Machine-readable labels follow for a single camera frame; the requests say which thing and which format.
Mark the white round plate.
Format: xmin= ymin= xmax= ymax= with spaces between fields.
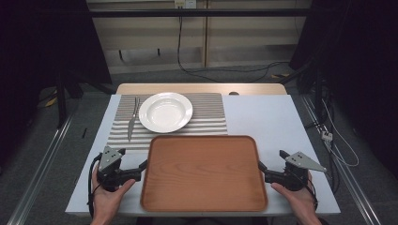
xmin=138 ymin=91 xmax=194 ymax=134

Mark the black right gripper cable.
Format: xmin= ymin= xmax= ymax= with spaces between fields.
xmin=307 ymin=182 xmax=319 ymax=211

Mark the black hanging wall cable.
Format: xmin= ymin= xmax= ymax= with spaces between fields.
xmin=176 ymin=7 xmax=290 ymax=84

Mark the person's right hand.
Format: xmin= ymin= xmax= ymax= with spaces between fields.
xmin=269 ymin=171 xmax=320 ymax=220

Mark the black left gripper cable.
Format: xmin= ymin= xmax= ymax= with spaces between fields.
xmin=86 ymin=152 xmax=103 ymax=219

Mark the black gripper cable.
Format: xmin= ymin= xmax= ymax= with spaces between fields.
xmin=86 ymin=152 xmax=103 ymax=219
xmin=307 ymin=182 xmax=319 ymax=211

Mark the metal floor rail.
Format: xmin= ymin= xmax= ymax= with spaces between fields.
xmin=6 ymin=114 xmax=77 ymax=225
xmin=300 ymin=94 xmax=383 ymax=225

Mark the black metal stand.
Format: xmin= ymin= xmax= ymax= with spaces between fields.
xmin=54 ymin=70 xmax=69 ymax=129

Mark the white cable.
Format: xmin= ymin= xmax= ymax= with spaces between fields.
xmin=321 ymin=98 xmax=360 ymax=168

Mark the black curtain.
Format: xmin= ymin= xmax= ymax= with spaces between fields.
xmin=288 ymin=0 xmax=398 ymax=181
xmin=0 ymin=0 xmax=113 ymax=170

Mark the white wall outlet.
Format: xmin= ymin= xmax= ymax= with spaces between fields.
xmin=174 ymin=0 xmax=198 ymax=9

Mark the black horizontal bar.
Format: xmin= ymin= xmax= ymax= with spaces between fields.
xmin=88 ymin=7 xmax=314 ymax=19

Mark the person's left hand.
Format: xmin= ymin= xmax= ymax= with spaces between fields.
xmin=90 ymin=167 xmax=137 ymax=220

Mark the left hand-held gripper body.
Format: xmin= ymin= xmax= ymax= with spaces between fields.
xmin=96 ymin=145 xmax=143 ymax=192

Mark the white power strip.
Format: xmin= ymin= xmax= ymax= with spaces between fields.
xmin=320 ymin=129 xmax=334 ymax=143

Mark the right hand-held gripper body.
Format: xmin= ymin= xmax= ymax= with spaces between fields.
xmin=264 ymin=151 xmax=329 ymax=192

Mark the brown wooden tray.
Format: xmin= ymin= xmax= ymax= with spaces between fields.
xmin=140 ymin=134 xmax=269 ymax=213

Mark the silver table knife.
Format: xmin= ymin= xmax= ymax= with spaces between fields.
xmin=127 ymin=97 xmax=141 ymax=143

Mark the grey striped placemat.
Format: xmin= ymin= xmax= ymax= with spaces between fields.
xmin=106 ymin=92 xmax=229 ymax=151

